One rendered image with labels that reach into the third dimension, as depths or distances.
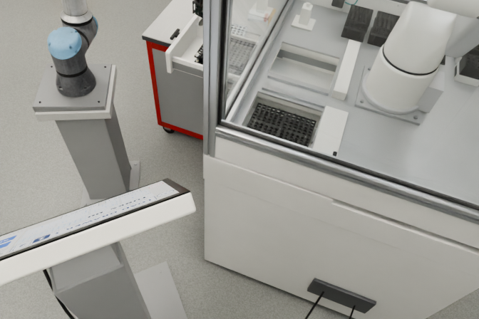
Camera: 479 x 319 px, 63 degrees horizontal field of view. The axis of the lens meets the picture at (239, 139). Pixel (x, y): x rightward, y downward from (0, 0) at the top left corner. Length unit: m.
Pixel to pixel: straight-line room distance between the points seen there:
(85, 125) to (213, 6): 1.05
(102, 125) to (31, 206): 0.80
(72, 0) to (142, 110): 1.19
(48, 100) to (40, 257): 0.93
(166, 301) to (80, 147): 0.81
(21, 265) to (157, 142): 1.69
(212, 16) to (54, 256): 0.58
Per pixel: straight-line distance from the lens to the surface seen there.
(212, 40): 0.90
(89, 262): 0.99
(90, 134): 1.81
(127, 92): 2.78
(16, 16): 3.67
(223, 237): 1.69
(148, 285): 2.01
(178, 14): 2.09
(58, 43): 1.58
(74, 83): 1.65
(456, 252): 1.34
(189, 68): 1.61
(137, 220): 0.85
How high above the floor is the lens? 1.93
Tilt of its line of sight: 52 degrees down
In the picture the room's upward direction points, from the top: 7 degrees clockwise
